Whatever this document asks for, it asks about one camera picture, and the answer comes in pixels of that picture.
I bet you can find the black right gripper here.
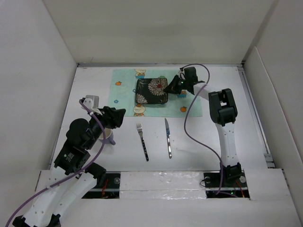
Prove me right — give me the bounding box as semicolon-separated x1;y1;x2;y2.
163;74;188;94

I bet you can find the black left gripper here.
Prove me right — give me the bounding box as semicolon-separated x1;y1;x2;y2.
86;105;125;149

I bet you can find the purple ceramic mug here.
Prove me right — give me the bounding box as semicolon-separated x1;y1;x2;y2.
98;128;116;146

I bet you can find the dark floral rectangular plate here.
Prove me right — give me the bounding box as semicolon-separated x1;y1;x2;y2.
135;77;168;105

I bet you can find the green cartoon print cloth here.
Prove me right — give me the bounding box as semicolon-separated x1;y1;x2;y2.
107;69;194;117

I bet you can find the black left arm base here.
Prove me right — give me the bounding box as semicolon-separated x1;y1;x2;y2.
82;172;121;199

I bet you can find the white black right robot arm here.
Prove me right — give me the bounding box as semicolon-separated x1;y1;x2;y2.
164;64;242;187

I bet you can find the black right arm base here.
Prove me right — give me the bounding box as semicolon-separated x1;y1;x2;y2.
199;167;250;199

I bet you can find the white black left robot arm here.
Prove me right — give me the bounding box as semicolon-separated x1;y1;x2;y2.
6;106;126;227

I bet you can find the steel fork patterned handle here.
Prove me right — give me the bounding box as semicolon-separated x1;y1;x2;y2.
136;123;149;162

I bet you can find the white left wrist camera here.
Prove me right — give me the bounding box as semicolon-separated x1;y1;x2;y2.
80;95;101;114

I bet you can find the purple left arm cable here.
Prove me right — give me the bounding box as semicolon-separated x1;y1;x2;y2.
6;101;105;227

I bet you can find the steel knife patterned handle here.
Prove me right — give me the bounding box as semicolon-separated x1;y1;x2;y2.
164;118;172;158

